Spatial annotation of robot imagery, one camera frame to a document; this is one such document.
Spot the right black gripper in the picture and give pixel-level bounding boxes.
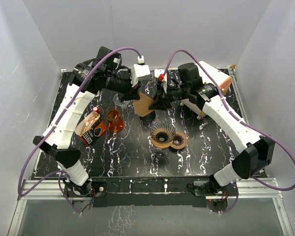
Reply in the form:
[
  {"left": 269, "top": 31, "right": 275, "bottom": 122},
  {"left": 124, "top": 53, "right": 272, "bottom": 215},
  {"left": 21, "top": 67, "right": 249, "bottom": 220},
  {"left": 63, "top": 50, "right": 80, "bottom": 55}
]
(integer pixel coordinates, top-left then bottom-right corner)
[{"left": 147, "top": 83, "right": 190, "bottom": 111}]

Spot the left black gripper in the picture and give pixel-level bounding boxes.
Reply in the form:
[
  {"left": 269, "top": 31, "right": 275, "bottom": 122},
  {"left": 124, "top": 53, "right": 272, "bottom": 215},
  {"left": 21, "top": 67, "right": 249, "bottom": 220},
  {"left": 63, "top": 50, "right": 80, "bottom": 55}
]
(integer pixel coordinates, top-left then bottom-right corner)
[{"left": 106, "top": 69, "right": 142, "bottom": 103}]

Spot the brown paper coffee filter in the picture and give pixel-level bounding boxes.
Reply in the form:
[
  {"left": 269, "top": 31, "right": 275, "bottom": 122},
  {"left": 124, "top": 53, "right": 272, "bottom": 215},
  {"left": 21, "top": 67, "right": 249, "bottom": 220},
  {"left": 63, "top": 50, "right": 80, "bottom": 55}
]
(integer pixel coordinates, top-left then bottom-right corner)
[{"left": 133, "top": 92, "right": 154, "bottom": 117}]

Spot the orange coffee filter box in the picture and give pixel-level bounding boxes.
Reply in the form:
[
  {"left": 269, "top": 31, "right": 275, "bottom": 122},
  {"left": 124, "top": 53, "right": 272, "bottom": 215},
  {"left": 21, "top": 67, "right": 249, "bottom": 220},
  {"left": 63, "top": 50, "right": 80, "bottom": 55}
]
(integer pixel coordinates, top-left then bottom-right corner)
[{"left": 75, "top": 111, "right": 107, "bottom": 146}]

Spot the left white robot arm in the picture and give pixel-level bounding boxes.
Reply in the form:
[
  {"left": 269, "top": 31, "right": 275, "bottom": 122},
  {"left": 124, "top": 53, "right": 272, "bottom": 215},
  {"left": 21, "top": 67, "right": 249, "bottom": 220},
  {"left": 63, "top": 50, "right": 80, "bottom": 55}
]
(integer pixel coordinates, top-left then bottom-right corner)
[{"left": 33, "top": 46, "right": 149, "bottom": 196}]

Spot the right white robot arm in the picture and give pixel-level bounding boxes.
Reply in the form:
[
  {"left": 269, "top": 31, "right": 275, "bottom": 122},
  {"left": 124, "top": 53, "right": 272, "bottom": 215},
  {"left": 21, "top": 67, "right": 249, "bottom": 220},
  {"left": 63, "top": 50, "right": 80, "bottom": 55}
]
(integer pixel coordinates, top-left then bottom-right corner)
[{"left": 149, "top": 61, "right": 275, "bottom": 195}]

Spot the clear ribbed glass dripper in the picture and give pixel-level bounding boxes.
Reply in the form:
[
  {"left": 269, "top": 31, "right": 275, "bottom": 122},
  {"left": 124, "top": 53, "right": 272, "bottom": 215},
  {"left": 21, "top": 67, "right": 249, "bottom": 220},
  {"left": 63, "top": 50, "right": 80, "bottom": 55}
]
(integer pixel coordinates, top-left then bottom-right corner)
[{"left": 113, "top": 94, "right": 130, "bottom": 109}]

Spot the red black dripper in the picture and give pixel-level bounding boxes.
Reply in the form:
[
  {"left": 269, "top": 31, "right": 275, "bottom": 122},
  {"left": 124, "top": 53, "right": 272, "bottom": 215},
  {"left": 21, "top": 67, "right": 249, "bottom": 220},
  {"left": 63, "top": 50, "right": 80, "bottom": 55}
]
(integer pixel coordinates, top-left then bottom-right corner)
[{"left": 140, "top": 111, "right": 156, "bottom": 122}]

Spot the white orange coffee grinder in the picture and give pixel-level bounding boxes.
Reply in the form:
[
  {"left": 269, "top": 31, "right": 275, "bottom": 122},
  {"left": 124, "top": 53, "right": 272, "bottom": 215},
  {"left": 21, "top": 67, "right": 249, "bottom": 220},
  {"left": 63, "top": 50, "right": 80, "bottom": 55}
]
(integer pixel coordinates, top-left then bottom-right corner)
[{"left": 180, "top": 61, "right": 232, "bottom": 120}]

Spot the orange glass carafe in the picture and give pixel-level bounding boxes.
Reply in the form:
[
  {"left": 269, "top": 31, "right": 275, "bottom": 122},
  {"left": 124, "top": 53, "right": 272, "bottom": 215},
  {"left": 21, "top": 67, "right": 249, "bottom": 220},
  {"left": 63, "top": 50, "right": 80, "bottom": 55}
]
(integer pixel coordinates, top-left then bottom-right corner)
[{"left": 106, "top": 109, "right": 124, "bottom": 132}]

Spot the red white small bottle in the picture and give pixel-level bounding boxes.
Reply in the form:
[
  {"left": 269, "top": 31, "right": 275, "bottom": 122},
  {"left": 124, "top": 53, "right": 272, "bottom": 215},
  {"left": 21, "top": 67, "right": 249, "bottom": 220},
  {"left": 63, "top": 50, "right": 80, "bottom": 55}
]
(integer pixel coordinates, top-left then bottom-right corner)
[{"left": 92, "top": 106, "right": 100, "bottom": 113}]

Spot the clear glass server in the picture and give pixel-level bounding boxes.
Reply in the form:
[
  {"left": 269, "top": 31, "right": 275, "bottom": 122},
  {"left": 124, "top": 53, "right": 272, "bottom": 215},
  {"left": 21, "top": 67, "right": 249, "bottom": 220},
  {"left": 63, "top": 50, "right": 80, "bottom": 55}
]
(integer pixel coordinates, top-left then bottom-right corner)
[{"left": 151, "top": 147, "right": 169, "bottom": 160}]

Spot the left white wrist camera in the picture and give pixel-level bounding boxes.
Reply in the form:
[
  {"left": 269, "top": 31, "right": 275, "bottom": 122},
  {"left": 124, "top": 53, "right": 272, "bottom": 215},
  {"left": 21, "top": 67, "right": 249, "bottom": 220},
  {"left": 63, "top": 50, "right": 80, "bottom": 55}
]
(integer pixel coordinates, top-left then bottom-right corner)
[{"left": 130, "top": 64, "right": 150, "bottom": 87}]

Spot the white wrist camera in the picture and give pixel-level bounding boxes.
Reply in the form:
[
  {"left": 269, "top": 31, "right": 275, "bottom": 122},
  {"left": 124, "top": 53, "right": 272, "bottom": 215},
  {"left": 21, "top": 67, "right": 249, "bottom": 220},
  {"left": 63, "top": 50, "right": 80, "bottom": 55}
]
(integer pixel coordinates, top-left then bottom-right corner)
[
  {"left": 130, "top": 64, "right": 150, "bottom": 87},
  {"left": 154, "top": 69, "right": 168, "bottom": 93}
]

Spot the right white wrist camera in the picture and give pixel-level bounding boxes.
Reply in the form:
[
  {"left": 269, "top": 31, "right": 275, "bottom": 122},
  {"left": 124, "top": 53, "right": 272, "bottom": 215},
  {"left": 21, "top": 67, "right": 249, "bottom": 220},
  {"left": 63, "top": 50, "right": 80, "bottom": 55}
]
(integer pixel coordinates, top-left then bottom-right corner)
[{"left": 154, "top": 69, "right": 168, "bottom": 93}]

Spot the dark brown wooden ring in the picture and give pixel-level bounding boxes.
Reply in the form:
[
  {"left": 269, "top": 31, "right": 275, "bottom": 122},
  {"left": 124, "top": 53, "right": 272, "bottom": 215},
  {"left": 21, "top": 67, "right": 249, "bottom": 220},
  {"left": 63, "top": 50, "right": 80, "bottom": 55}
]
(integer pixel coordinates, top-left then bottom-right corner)
[{"left": 171, "top": 131, "right": 187, "bottom": 150}]

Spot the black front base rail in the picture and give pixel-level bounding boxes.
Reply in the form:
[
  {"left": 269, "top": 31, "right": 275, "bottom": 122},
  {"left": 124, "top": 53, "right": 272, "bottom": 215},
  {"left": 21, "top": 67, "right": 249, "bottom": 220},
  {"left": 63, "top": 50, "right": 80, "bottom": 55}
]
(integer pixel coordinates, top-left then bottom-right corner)
[{"left": 63, "top": 176, "right": 239, "bottom": 208}]

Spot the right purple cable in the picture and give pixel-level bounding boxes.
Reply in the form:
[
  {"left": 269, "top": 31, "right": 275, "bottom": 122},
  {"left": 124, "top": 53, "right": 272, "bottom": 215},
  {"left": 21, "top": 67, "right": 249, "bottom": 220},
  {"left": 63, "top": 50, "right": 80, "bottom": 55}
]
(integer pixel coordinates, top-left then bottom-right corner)
[{"left": 159, "top": 50, "right": 295, "bottom": 214}]

